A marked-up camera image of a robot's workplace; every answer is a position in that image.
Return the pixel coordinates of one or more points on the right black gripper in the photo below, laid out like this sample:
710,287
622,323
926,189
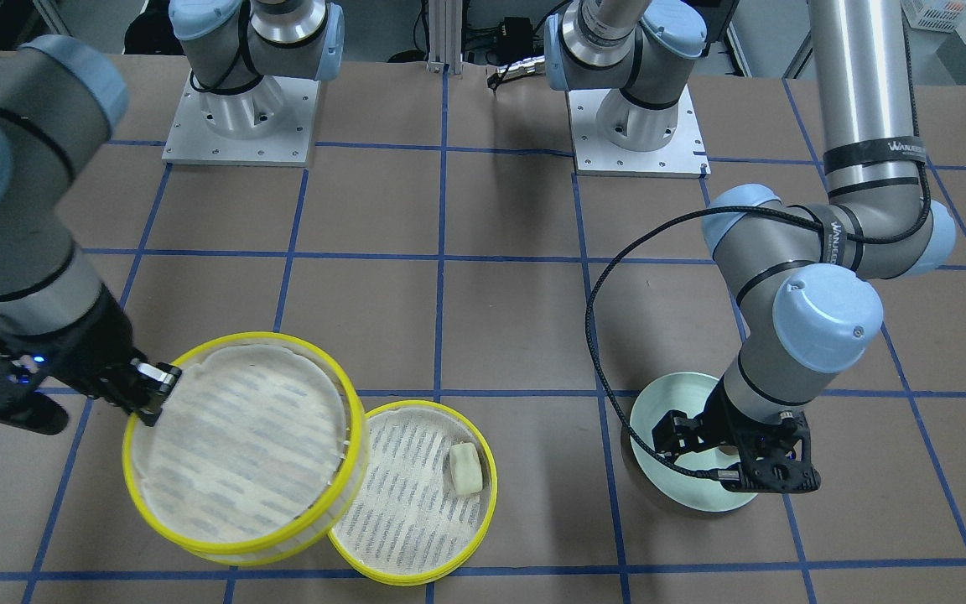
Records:
90,348

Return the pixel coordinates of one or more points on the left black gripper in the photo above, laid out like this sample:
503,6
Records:
722,419

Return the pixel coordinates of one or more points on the yellow bamboo steamer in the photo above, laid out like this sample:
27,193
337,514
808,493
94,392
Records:
258,452
406,526

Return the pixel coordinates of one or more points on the white steamed bun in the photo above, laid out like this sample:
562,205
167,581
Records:
465,469

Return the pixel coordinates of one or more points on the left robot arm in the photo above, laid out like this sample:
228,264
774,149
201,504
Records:
803,275

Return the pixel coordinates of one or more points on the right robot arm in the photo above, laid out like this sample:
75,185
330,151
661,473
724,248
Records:
255,67

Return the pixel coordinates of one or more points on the black electronics box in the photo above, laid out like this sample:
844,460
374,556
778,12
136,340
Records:
515,36

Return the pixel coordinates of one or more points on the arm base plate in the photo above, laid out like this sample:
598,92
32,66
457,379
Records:
272,125
612,137

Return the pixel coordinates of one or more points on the aluminium frame post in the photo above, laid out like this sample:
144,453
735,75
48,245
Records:
445,21

